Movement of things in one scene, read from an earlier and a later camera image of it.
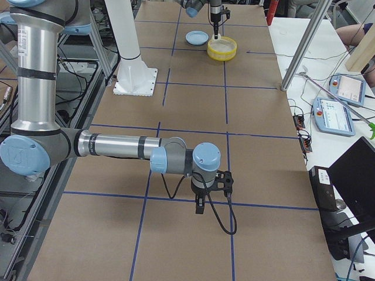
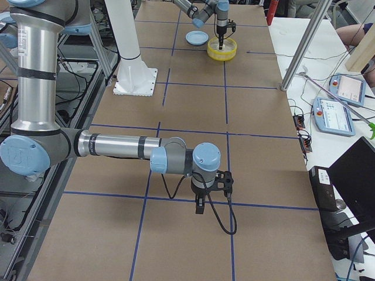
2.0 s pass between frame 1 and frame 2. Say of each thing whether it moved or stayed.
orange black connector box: stayed
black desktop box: stayed
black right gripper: stayed
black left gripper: moved
